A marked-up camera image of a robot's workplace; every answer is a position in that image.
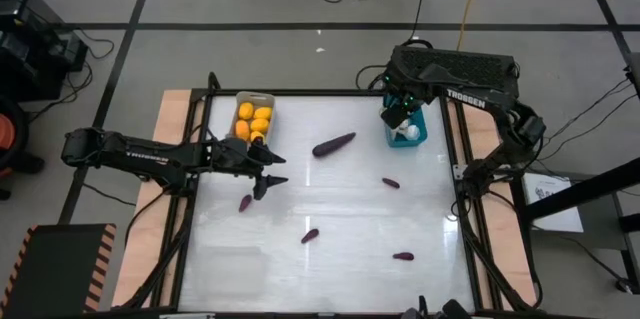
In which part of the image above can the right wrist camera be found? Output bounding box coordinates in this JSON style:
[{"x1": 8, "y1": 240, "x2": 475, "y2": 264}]
[{"x1": 379, "y1": 104, "x2": 411, "y2": 131}]

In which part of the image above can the wooden board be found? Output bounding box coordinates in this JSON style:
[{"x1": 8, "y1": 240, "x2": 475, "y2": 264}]
[
  {"x1": 110, "y1": 89, "x2": 207, "y2": 309},
  {"x1": 446, "y1": 100, "x2": 539, "y2": 310}
]

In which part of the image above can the beige plastic basket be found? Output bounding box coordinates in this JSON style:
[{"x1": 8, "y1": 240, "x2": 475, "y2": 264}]
[{"x1": 227, "y1": 90, "x2": 276, "y2": 146}]

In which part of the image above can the black metal beam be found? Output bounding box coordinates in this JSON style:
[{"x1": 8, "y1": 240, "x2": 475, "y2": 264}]
[{"x1": 519, "y1": 156, "x2": 640, "y2": 224}]

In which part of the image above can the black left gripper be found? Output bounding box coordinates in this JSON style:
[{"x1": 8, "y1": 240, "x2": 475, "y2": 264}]
[{"x1": 214, "y1": 136, "x2": 290, "y2": 202}]

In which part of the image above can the black perforated control box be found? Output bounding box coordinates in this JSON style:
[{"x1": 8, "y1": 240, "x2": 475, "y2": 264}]
[{"x1": 387, "y1": 44, "x2": 520, "y2": 105}]

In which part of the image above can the black equipment case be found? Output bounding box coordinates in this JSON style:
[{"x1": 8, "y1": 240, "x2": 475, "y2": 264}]
[{"x1": 0, "y1": 0, "x2": 90, "y2": 103}]

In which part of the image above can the black orange round object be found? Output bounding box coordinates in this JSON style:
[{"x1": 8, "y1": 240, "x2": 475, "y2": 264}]
[{"x1": 0, "y1": 94, "x2": 30, "y2": 173}]

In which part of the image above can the black rounded device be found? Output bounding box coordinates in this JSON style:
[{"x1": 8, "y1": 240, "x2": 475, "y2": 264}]
[{"x1": 439, "y1": 298, "x2": 474, "y2": 319}]

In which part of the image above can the large purple eggplant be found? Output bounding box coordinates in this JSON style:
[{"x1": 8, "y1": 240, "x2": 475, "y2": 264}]
[{"x1": 312, "y1": 131, "x2": 357, "y2": 158}]

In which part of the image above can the white paper sheet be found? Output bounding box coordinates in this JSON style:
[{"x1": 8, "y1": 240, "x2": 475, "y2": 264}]
[{"x1": 522, "y1": 172, "x2": 585, "y2": 234}]

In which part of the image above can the black mat striped border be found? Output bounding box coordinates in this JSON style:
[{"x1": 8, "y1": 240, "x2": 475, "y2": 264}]
[{"x1": 0, "y1": 223, "x2": 118, "y2": 319}]

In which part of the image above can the yellow cable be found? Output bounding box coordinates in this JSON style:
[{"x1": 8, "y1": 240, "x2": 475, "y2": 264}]
[{"x1": 455, "y1": 0, "x2": 494, "y2": 53}]

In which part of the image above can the blue plastic basket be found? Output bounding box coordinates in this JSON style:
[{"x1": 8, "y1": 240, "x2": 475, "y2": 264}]
[{"x1": 383, "y1": 98, "x2": 429, "y2": 149}]

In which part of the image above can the black table frame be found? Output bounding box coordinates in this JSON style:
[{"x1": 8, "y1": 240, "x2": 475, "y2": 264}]
[{"x1": 119, "y1": 71, "x2": 544, "y2": 313}]

